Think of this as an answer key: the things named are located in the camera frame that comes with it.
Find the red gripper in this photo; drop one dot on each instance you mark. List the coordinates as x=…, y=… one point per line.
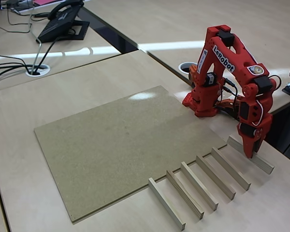
x=248, y=138

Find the wooden stick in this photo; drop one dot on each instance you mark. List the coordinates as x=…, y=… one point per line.
x=166, y=206
x=265, y=166
x=232, y=170
x=184, y=197
x=216, y=180
x=199, y=188

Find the red robot arm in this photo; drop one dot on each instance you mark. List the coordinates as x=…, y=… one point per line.
x=244, y=60

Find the orange table clamp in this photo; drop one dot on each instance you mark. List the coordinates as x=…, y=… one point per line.
x=228, y=104

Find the brown fibreboard panel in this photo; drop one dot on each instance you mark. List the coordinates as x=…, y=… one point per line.
x=99, y=157

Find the black desk phone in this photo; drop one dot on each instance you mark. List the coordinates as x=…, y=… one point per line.
x=53, y=29

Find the black phone handset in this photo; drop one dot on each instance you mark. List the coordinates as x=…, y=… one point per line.
x=62, y=7

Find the pink paper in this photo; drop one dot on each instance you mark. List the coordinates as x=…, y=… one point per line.
x=44, y=2

